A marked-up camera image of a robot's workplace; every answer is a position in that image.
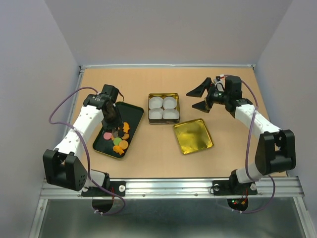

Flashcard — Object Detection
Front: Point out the white paper cup front right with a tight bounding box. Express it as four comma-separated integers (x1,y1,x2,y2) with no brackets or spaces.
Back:
162,109,180,119

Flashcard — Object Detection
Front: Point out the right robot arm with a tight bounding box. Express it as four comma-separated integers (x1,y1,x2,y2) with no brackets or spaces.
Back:
186,75,296,193

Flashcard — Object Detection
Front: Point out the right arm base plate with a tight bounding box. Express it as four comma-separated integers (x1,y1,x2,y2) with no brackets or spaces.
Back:
211,179,258,196

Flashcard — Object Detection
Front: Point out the white paper cup front left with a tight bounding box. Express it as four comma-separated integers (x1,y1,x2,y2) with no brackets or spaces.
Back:
149,108,163,120

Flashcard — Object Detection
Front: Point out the orange fish cookie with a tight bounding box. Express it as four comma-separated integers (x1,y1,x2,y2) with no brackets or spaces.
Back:
123,122,130,133

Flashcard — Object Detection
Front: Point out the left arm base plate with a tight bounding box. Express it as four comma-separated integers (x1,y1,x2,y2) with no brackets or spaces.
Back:
81,180,126,198

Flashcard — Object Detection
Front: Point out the white paper cup back right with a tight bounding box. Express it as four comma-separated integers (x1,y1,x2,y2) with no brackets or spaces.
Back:
162,97,177,110

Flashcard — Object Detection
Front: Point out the white paper cup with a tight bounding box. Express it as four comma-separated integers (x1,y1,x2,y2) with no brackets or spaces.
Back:
149,108,163,120
162,109,180,119
162,97,177,110
149,97,163,110

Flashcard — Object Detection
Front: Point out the green round cookie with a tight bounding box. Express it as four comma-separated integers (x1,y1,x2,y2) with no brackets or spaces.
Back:
113,137,122,145

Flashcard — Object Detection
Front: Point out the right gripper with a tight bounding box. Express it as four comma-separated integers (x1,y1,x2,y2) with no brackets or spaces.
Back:
186,77,229,113

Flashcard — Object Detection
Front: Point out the gold tin lid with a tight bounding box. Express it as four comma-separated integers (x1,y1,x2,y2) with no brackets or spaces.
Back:
173,119,214,155

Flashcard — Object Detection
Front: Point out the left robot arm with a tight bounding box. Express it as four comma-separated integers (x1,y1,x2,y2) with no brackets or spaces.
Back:
43,84,124,195

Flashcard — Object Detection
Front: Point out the orange round cookie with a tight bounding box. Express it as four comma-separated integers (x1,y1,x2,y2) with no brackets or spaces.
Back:
122,133,129,140

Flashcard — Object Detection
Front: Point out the tan biscuit cookie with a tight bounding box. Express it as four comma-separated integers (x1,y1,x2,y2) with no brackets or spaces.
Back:
118,140,129,150

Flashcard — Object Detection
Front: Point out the aluminium front rail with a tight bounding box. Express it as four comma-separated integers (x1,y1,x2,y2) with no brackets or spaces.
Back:
40,177,305,200

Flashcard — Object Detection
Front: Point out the pink round cookie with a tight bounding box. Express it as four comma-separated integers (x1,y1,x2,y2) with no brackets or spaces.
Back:
103,132,112,140

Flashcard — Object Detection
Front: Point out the black cookie tray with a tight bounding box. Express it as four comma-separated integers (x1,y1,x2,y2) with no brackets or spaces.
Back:
93,102,144,159

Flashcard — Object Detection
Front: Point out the white paper cup back left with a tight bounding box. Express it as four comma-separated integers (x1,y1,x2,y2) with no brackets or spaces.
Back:
149,97,163,110

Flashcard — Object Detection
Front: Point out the gold square tin box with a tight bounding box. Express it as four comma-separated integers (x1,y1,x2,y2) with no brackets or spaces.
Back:
148,93,180,124

